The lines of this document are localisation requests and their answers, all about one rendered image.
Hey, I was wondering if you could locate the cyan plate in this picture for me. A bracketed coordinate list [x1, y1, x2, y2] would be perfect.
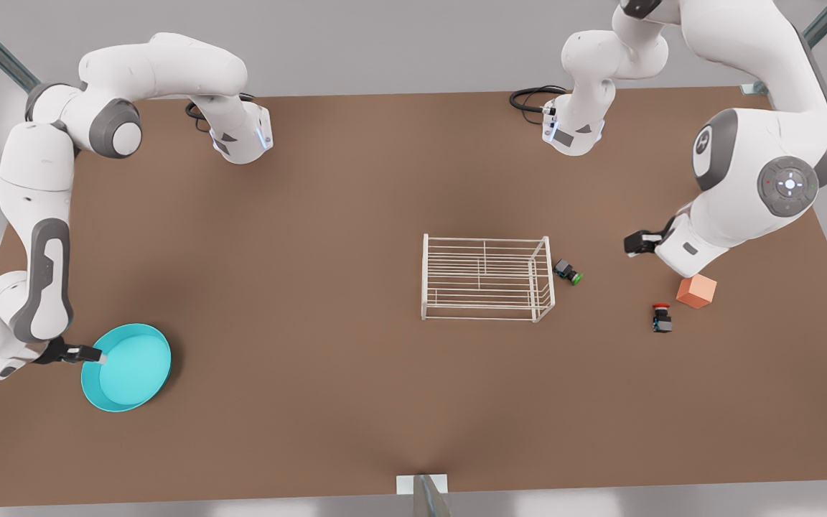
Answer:
[80, 323, 172, 413]

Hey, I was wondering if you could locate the orange cube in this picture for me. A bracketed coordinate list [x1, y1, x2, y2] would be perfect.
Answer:
[676, 274, 717, 310]

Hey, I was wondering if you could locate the green button switch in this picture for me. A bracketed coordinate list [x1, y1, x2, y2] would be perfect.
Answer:
[553, 258, 584, 287]

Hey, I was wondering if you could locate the white wire shelf rack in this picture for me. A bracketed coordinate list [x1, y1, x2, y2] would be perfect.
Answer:
[421, 233, 556, 322]

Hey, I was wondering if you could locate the black cable loop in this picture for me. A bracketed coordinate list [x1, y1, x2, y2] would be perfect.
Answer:
[184, 93, 257, 134]
[509, 85, 569, 124]

